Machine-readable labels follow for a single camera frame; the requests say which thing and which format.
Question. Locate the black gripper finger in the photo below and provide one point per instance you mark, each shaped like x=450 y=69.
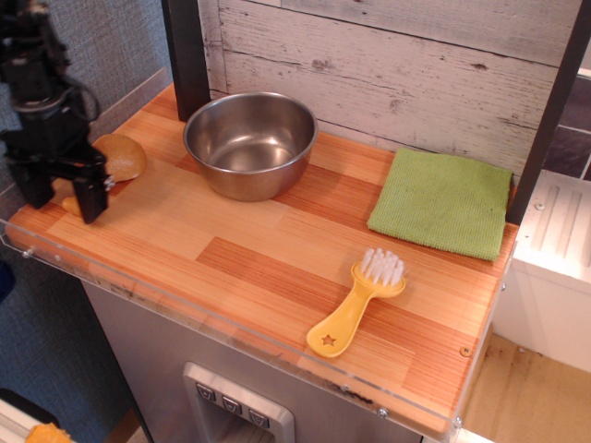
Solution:
x=92 y=196
x=33 y=182

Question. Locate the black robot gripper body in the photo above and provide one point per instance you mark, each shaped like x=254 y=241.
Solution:
x=51 y=135

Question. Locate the toy chicken drumstick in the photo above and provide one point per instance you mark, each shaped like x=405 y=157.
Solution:
x=116 y=156

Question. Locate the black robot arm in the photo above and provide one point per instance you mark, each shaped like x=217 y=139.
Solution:
x=34 y=62

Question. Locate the green cloth towel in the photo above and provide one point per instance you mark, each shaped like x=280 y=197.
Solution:
x=446 y=202

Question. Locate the clear acrylic left guard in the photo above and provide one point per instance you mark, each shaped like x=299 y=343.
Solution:
x=110 y=119

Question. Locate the stainless steel bowl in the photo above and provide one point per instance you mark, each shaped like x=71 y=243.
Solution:
x=251 y=146

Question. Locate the grey toy fridge cabinet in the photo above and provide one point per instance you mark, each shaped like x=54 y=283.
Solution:
x=152 y=348

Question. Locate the silver dispenser panel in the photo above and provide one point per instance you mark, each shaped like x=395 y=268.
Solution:
x=225 y=411

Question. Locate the yellow scrub brush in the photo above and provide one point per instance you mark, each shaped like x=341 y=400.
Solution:
x=379 y=274

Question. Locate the white toy sink unit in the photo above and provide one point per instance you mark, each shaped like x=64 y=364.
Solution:
x=544 y=303

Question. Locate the dark left post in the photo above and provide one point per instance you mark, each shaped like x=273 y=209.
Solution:
x=187 y=55

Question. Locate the dark post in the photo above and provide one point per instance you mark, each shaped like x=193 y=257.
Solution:
x=187 y=55
x=559 y=95

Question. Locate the dark right post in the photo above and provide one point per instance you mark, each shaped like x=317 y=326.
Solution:
x=559 y=95

